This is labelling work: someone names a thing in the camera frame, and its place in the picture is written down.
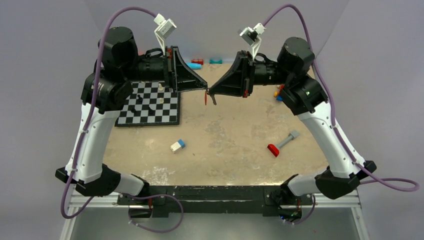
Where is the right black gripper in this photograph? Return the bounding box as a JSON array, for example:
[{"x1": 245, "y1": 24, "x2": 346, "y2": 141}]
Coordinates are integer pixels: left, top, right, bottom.
[{"x1": 210, "y1": 50, "x2": 292, "y2": 98}]

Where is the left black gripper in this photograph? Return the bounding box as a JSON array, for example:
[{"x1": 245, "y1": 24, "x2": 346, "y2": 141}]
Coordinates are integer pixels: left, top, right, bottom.
[{"x1": 121, "y1": 45, "x2": 208, "y2": 92}]

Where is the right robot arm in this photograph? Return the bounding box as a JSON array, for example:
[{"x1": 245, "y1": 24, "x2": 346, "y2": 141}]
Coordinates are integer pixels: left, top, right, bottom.
[{"x1": 207, "y1": 37, "x2": 377, "y2": 204}]

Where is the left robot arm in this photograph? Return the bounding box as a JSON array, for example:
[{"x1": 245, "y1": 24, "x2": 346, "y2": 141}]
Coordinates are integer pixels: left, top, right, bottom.
[{"x1": 55, "y1": 26, "x2": 208, "y2": 205}]

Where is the red brick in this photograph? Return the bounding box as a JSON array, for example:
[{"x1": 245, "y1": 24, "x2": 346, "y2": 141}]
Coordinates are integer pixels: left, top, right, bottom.
[{"x1": 191, "y1": 58, "x2": 204, "y2": 65}]

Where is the teal arch brick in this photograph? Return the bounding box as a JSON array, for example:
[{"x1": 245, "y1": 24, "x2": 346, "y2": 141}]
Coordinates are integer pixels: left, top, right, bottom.
[{"x1": 209, "y1": 58, "x2": 223, "y2": 65}]

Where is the black white chessboard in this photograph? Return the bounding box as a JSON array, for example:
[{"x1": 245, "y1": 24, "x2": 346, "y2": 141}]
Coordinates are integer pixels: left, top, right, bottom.
[{"x1": 115, "y1": 81, "x2": 181, "y2": 127}]

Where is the colourful brick toy car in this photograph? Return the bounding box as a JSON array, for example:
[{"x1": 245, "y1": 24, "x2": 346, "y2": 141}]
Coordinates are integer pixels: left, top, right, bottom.
[{"x1": 274, "y1": 84, "x2": 285, "y2": 102}]

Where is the black chess piece right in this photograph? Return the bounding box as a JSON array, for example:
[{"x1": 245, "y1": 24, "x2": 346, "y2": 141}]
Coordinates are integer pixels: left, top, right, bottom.
[{"x1": 148, "y1": 106, "x2": 155, "y2": 116}]

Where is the black chess piece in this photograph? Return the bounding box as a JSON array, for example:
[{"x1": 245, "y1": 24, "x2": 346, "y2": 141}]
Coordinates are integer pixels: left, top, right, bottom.
[
  {"x1": 128, "y1": 105, "x2": 137, "y2": 114},
  {"x1": 148, "y1": 106, "x2": 155, "y2": 116}
]

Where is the black chess pawn upper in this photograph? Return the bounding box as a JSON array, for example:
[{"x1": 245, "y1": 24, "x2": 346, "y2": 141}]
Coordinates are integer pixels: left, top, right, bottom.
[{"x1": 137, "y1": 94, "x2": 143, "y2": 104}]

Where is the white blue brick block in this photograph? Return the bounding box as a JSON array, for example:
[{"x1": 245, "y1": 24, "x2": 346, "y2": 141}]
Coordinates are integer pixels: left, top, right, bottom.
[{"x1": 170, "y1": 139, "x2": 186, "y2": 153}]

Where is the black chess piece left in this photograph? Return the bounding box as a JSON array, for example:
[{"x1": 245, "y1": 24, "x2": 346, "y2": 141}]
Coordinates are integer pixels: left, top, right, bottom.
[{"x1": 128, "y1": 105, "x2": 137, "y2": 114}]

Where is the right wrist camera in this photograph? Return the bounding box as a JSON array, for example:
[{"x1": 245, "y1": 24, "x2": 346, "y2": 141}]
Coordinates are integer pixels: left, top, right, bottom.
[{"x1": 237, "y1": 22, "x2": 266, "y2": 60}]

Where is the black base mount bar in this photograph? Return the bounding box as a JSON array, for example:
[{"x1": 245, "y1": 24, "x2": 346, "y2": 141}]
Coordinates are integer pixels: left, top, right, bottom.
[{"x1": 118, "y1": 185, "x2": 313, "y2": 218}]

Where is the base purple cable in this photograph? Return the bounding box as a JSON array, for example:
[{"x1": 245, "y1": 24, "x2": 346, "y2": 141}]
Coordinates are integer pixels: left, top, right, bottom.
[{"x1": 127, "y1": 194, "x2": 184, "y2": 234}]

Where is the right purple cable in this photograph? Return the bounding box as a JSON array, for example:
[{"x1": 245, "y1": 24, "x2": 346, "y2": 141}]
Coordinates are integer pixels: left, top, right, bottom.
[{"x1": 261, "y1": 3, "x2": 421, "y2": 193}]

